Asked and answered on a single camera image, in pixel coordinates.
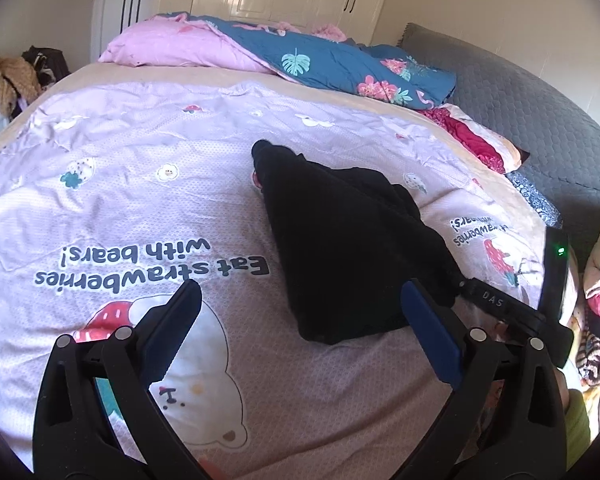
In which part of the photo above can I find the black IKISS long-sleeve shirt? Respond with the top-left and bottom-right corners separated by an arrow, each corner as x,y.
251,140 -> 464,344

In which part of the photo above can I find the right hand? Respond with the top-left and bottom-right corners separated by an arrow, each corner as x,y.
469,321 -> 567,438

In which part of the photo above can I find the left hand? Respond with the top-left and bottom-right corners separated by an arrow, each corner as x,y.
198,458 -> 228,480

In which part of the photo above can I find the blue patterned pillow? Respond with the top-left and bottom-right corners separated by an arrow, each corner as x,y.
505,170 -> 562,229

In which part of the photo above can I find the grey quilted headboard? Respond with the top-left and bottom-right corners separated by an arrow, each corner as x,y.
399,23 -> 600,263

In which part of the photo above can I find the red and cream pillow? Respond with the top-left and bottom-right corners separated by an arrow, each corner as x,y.
420,103 -> 529,174

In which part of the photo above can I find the pink strawberry print quilt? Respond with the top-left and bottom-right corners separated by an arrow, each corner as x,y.
0,82 -> 545,479

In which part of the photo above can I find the blue floral duvet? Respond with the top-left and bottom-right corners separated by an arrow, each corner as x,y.
98,11 -> 458,111

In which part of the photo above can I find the beige bed sheet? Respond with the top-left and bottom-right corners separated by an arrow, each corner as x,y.
0,60 -> 546,201

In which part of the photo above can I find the tan fuzzy garment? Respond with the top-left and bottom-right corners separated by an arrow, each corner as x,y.
0,56 -> 42,119

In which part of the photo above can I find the black bag on floor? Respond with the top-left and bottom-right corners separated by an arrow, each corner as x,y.
22,46 -> 71,90

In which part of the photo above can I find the white door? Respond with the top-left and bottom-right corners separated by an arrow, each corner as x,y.
90,0 -> 155,62

